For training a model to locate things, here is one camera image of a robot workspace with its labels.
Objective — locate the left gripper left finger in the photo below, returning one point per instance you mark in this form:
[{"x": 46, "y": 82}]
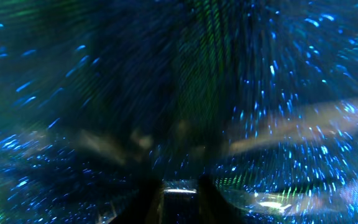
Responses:
[{"x": 146, "y": 207}]

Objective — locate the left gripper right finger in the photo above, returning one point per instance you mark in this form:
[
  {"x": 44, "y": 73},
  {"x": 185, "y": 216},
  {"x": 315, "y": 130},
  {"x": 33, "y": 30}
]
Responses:
[{"x": 213, "y": 208}]

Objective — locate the blue sequin garment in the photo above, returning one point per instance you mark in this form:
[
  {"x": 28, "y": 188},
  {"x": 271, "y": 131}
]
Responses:
[{"x": 98, "y": 96}]

